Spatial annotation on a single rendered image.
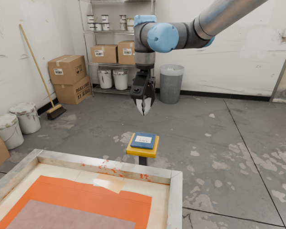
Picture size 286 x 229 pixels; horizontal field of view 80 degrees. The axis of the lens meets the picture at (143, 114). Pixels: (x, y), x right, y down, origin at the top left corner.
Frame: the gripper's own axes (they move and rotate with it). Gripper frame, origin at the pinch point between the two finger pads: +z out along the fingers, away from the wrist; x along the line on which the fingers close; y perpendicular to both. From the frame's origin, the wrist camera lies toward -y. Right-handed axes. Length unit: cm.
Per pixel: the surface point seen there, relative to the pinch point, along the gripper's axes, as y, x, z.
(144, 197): -27.2, -5.9, 14.7
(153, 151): -5.6, -5.3, 15.0
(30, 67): 164, 212, 33
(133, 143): -4.1, 3.6, 13.3
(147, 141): -1.0, -2.1, 13.2
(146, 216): -32.8, -7.6, 14.7
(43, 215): -38.6, 21.5, 14.7
